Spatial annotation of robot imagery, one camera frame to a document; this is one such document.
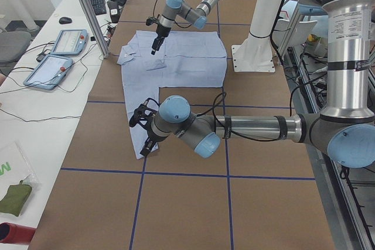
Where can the aluminium frame post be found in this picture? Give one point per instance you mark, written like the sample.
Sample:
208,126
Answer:
94,26

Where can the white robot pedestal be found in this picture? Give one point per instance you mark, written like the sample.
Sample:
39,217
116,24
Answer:
255,52

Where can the black computer mouse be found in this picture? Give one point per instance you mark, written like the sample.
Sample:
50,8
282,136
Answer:
65,20

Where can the clear plastic bag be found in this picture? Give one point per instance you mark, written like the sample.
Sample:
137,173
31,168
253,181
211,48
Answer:
16,169

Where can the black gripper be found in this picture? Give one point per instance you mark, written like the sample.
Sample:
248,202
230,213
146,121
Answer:
151,137
160,31

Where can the light blue striped shirt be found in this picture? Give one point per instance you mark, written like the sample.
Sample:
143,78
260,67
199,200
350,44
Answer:
185,59

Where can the blue teach pendant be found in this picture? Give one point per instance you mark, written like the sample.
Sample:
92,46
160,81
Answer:
70,42
49,72

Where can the upper blue teach pendant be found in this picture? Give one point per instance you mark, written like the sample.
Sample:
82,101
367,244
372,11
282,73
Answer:
70,42

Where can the lower blue teach pendant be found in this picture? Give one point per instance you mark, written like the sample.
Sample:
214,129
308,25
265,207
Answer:
49,72

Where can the red cylinder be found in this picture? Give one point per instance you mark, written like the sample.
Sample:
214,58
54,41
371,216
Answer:
16,234

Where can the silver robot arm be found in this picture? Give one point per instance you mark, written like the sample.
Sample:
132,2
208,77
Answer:
343,129
197,17

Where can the black keyboard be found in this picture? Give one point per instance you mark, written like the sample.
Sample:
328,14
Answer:
98,6

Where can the folded green cloth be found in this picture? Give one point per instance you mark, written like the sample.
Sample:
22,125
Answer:
15,198

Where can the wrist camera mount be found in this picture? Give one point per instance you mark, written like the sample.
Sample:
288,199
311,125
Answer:
142,115
152,20

